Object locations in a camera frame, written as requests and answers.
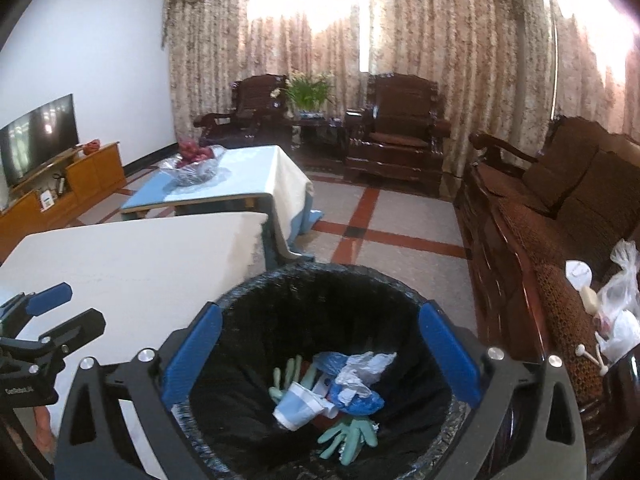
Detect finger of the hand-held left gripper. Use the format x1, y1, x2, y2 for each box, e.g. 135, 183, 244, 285
36, 308, 107, 362
0, 282, 74, 337

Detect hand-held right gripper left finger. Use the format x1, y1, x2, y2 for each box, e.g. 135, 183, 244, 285
52, 301, 224, 480

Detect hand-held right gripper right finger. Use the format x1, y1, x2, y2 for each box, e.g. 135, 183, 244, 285
418, 300, 587, 480

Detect blue plastic bag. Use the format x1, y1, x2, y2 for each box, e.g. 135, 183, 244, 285
312, 351, 386, 415

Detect green rubber glove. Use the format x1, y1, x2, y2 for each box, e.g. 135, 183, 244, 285
268, 354, 319, 404
317, 414, 379, 465

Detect blue white paper cup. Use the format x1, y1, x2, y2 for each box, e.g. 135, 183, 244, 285
272, 381, 326, 432

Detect black trash bin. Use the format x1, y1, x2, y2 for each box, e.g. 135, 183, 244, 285
172, 261, 482, 480

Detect person's left forearm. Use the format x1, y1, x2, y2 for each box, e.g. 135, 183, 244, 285
33, 404, 57, 464

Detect wooden television cabinet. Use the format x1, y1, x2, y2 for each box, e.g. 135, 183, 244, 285
0, 141, 127, 262

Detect small white sticks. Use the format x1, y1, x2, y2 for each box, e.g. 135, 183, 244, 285
574, 344, 609, 376

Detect dark wooden sofa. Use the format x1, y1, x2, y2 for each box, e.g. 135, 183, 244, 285
454, 114, 640, 467

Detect flat screen television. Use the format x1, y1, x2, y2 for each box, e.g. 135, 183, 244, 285
0, 93, 80, 189

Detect blue cloth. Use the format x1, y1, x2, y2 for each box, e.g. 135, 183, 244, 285
298, 207, 326, 235

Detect white plastic bag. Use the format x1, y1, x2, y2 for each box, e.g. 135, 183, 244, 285
594, 239, 640, 362

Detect glass fruit bowl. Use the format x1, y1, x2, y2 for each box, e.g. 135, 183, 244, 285
158, 144, 226, 187

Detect coffee table with blue cover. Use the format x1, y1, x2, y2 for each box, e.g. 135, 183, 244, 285
120, 144, 316, 262

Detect dark wooden armchair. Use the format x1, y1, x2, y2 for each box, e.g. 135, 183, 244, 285
193, 73, 294, 150
344, 73, 452, 197

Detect dark wooden side table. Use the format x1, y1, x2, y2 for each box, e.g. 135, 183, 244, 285
292, 112, 349, 161

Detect green potted plant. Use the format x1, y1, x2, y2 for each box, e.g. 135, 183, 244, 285
279, 70, 335, 116

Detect patterned beige curtain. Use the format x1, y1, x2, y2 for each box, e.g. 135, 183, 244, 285
162, 0, 640, 202

